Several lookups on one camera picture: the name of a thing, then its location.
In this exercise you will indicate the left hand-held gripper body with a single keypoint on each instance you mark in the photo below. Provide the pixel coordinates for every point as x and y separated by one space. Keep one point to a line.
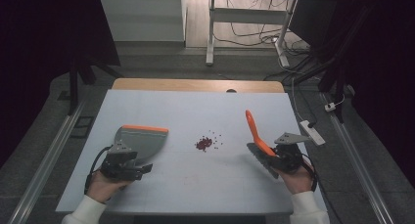
119 167

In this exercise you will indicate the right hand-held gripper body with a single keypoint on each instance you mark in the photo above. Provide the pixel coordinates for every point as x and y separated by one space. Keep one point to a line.
290 155

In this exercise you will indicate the grey dustpan with orange edge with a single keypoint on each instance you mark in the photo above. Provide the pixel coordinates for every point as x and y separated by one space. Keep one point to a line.
143 144

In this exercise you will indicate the orange brush with grey bristles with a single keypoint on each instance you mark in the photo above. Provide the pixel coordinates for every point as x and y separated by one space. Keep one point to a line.
257 136

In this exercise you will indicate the small green beans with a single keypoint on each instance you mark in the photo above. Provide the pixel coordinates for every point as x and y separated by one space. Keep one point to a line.
218 141

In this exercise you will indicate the pile of red beans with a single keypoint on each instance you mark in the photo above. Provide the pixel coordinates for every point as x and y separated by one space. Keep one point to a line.
204 143

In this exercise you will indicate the person's left hand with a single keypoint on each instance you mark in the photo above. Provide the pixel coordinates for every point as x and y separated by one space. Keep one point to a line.
102 188

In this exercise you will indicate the person's right hand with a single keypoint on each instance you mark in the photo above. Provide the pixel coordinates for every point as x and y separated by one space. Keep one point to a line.
298 181

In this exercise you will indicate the white power strip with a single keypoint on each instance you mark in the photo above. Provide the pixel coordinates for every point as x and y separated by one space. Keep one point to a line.
312 132

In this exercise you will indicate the small white adapter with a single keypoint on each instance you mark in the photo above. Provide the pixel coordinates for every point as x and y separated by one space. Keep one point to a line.
330 107

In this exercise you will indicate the black tripod stand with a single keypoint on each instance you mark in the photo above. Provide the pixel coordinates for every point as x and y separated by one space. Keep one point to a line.
337 74
74 83

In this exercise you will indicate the wooden table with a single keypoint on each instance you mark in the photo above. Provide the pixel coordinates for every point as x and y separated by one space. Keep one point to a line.
195 85

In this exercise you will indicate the white cabinet panel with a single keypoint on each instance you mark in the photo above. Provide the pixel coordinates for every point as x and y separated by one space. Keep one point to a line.
140 17

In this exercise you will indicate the metal floor rail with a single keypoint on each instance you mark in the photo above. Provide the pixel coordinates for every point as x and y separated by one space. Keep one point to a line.
359 162
45 162

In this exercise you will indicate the white desk frame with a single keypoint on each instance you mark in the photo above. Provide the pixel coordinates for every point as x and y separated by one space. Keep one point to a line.
248 16

